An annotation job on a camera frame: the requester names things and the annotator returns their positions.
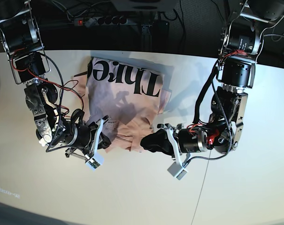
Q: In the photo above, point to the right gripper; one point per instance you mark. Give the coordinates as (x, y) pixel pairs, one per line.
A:
(86, 139)

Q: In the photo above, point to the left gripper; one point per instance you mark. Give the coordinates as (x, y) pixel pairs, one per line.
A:
(178, 142)

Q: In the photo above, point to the pink T-shirt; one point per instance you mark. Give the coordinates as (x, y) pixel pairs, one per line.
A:
(132, 97)

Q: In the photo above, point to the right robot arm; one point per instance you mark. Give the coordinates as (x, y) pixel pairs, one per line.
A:
(29, 63)

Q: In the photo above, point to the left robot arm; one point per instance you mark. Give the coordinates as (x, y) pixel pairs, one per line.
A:
(220, 106)

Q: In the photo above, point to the black power strip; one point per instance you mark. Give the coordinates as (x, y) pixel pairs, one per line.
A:
(103, 20)

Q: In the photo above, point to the black power adapter box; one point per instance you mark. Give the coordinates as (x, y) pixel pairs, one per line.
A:
(161, 28)

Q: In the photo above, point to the white label sticker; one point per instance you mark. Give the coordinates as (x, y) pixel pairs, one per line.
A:
(9, 193)

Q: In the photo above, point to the grey box with oval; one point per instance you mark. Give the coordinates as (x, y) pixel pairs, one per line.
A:
(144, 5)

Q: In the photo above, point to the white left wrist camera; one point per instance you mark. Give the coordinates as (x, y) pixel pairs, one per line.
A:
(177, 171)

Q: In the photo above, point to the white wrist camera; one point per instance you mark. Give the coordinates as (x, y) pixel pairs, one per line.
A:
(94, 161)
(177, 171)

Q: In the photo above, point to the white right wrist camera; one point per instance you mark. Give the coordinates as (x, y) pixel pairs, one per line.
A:
(94, 161)

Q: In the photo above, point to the aluminium table leg post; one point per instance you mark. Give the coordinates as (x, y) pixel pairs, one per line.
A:
(146, 37)

